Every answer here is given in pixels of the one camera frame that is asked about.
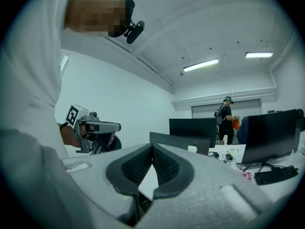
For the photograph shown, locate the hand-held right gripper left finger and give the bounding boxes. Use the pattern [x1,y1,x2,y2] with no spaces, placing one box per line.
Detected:
[61,143,153,226]

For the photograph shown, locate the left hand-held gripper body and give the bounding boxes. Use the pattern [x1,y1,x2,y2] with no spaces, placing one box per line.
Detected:
[65,104,112,155]

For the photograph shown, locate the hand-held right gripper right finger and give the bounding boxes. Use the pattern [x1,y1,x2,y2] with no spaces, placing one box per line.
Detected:
[142,144,274,229]

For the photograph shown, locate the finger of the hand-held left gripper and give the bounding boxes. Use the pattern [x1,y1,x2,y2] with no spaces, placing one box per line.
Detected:
[99,122,122,133]

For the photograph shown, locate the person's left forearm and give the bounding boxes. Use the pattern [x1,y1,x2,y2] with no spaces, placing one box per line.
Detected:
[58,122,81,149]

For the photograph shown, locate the person's left hand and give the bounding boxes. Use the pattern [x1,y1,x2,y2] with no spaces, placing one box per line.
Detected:
[79,124,89,138]

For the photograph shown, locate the black office chair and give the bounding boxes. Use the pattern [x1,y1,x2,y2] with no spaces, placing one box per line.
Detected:
[104,134,122,152]

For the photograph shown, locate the pink wipes pack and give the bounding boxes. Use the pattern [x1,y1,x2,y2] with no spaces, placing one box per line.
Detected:
[236,171,253,182]

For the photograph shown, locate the person's grey shirt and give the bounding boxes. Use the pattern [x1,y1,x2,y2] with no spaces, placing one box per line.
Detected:
[0,0,72,158]

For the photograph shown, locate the black monitor with grey base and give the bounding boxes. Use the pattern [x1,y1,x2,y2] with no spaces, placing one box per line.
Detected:
[149,131,211,156]

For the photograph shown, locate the black keyboard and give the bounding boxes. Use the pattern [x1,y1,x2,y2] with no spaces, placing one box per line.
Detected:
[254,165,299,186]

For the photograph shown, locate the dark blue draped cloth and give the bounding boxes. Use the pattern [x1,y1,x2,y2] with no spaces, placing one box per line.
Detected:
[237,116,249,145]

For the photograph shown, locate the black monitor with black stand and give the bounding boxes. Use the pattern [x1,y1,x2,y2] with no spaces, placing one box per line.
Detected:
[241,108,305,174]

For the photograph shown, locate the person's head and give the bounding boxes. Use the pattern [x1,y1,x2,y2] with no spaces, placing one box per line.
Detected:
[63,0,127,38]

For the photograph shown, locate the ceiling tube light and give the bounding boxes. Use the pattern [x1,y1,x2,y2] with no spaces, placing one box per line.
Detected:
[183,58,219,73]
[245,52,274,59]

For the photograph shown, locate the black headband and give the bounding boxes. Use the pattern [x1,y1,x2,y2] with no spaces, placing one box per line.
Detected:
[116,0,136,38]

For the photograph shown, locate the black head camera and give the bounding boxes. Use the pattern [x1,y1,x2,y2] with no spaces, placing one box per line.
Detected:
[123,20,145,45]

